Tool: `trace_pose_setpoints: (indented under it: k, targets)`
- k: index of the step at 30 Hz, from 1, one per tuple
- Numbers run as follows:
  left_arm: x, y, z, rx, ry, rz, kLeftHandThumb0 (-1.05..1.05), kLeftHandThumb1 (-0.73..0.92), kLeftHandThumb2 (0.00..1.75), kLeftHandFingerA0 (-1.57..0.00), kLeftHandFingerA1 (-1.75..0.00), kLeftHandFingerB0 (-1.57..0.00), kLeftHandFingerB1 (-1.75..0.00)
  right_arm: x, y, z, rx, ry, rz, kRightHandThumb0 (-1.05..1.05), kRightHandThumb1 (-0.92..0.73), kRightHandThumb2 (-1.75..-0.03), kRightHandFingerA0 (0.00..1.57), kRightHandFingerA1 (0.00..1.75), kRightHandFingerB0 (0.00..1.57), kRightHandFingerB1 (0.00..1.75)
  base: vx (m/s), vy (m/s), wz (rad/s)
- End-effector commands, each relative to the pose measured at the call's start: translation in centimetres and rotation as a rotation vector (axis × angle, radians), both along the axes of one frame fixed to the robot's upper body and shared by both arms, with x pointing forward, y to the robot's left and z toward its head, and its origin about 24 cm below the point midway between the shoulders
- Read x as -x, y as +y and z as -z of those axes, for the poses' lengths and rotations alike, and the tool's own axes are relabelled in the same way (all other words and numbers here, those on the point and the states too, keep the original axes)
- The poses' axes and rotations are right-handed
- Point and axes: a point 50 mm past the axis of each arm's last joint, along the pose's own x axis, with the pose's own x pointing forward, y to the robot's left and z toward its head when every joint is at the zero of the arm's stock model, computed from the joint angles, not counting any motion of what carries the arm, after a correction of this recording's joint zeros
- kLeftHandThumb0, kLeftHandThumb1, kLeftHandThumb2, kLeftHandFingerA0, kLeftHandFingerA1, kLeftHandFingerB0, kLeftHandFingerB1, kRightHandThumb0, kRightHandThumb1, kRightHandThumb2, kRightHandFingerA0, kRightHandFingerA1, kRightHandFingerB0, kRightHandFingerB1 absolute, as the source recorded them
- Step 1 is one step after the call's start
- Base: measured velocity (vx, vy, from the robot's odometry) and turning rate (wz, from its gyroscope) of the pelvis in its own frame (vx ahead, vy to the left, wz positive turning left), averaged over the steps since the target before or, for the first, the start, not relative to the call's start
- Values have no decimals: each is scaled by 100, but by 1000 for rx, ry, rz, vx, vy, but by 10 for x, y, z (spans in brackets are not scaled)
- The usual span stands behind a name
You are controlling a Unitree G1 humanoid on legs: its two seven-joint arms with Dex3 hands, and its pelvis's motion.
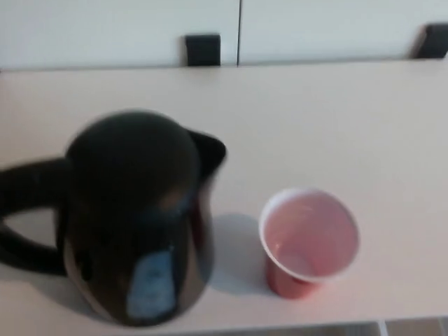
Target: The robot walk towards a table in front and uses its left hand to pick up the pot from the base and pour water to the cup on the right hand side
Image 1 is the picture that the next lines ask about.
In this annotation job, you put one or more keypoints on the black electric kettle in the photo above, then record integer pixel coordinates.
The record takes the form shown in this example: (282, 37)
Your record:
(140, 210)

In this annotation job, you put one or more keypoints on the red plastic cup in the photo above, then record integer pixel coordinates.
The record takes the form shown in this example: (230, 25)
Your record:
(308, 238)

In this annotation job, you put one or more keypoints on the black bracket centre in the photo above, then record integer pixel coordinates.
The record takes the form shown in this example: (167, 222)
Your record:
(203, 50)

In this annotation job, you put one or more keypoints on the black bracket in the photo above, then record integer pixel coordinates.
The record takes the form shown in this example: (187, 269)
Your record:
(203, 50)
(435, 42)

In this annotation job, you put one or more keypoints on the white table leg frame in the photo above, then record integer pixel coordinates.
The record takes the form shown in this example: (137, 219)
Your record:
(383, 330)

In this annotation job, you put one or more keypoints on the black bracket right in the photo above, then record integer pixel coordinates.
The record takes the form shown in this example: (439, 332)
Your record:
(435, 42)

